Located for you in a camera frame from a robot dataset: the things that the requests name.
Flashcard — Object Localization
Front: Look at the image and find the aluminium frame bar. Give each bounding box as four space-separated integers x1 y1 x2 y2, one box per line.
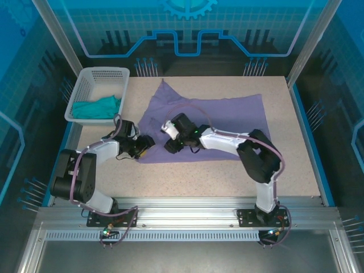
15 227 48 273
328 227 359 273

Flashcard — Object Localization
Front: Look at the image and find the teal cloth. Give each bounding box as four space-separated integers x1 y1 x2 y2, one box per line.
72 94 122 119

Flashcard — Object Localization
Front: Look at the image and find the aluminium mounting rail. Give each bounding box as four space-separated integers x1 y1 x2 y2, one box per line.
36 196 342 230

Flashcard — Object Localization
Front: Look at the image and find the left gripper thin black wire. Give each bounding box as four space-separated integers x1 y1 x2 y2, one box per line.
116 153 139 162

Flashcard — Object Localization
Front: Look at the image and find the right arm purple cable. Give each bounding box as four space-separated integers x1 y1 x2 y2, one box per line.
164 104 292 248

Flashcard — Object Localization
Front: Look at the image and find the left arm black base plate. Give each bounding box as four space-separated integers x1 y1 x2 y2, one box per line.
86 209 139 228

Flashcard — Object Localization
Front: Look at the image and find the white plastic mesh basket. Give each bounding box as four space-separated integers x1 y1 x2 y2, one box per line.
64 67 131 126

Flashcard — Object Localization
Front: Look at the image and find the aluminium frame post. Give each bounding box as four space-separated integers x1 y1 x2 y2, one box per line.
30 0 84 77
286 0 344 89

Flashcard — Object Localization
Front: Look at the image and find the purple t-shirt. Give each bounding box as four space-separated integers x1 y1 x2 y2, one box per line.
137 78 271 165

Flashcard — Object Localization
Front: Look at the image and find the grey slotted cable duct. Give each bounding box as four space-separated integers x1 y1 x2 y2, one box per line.
45 229 261 242

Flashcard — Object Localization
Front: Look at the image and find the small LED circuit board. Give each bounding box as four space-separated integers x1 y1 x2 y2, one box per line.
260 229 285 238
101 227 120 238

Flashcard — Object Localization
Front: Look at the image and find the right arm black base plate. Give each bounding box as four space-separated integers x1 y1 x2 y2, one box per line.
236 206 291 228

